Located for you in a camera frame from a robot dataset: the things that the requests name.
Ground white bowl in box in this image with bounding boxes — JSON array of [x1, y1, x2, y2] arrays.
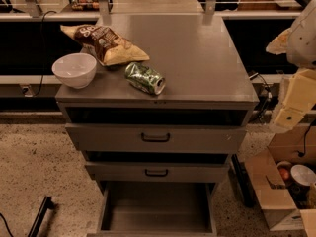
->
[[290, 164, 316, 187]]

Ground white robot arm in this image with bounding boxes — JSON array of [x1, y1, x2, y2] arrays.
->
[[266, 0, 316, 133]]

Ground bottom grey drawer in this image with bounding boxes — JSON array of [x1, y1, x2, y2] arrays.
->
[[87, 182, 217, 237]]

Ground white ceramic bowl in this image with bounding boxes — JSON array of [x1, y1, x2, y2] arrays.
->
[[51, 53, 97, 89]]

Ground black cable on left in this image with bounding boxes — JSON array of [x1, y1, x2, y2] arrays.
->
[[33, 10, 57, 97]]

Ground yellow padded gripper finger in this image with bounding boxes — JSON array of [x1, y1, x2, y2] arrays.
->
[[266, 28, 291, 55], [270, 68, 316, 133]]

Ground middle grey drawer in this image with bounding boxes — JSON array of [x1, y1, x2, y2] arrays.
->
[[85, 162, 229, 183]]

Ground black cables behind cabinet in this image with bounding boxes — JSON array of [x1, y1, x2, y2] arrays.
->
[[248, 70, 275, 123]]

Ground open cardboard box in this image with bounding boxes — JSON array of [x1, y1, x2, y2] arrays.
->
[[245, 126, 316, 237]]

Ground brown and yellow chip bag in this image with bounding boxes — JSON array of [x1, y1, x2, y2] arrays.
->
[[60, 24, 149, 66]]

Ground grey metal drawer cabinet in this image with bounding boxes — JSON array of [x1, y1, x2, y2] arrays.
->
[[56, 14, 258, 237]]

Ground crushed green soda can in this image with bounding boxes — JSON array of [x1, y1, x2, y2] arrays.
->
[[124, 62, 166, 95]]

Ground grey drawer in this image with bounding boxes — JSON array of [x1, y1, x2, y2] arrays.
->
[[85, 162, 229, 183], [66, 123, 246, 153], [87, 182, 217, 237]]

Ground black bar on floor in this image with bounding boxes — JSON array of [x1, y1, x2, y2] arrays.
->
[[28, 196, 55, 237]]

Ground black cable by box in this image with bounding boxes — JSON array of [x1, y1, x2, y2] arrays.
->
[[296, 118, 316, 159]]

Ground top grey drawer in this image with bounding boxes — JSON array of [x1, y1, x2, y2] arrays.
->
[[66, 123, 246, 153]]

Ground red apple in box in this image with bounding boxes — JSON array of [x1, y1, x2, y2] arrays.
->
[[278, 168, 290, 182]]

